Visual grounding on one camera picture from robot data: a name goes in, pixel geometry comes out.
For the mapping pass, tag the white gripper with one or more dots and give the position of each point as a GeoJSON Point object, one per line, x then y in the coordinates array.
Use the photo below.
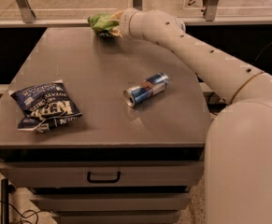
{"type": "Point", "coordinates": [126, 22]}

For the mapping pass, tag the green rice chip bag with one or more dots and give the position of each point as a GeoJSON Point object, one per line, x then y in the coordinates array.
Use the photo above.
{"type": "Point", "coordinates": [102, 24]}

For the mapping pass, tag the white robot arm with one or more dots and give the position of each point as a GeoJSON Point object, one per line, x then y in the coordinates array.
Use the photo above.
{"type": "Point", "coordinates": [238, 150]}

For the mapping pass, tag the blue kettle chips bag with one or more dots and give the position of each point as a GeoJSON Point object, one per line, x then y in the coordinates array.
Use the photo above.
{"type": "Point", "coordinates": [45, 106]}

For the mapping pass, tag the blue silver energy drink can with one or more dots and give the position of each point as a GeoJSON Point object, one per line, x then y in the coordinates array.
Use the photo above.
{"type": "Point", "coordinates": [146, 89]}

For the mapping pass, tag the grey drawer cabinet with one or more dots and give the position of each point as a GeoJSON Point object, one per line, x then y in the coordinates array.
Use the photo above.
{"type": "Point", "coordinates": [156, 145]}

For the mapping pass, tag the left metal window post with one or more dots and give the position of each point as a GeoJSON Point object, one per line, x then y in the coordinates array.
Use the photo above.
{"type": "Point", "coordinates": [27, 14]}

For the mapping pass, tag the right metal window post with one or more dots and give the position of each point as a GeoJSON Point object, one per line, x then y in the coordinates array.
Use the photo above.
{"type": "Point", "coordinates": [211, 10]}

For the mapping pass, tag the black drawer handle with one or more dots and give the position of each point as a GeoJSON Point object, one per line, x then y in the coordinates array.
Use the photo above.
{"type": "Point", "coordinates": [103, 178]}

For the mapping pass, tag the black stand post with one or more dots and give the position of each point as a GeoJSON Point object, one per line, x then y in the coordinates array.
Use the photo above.
{"type": "Point", "coordinates": [4, 204]}

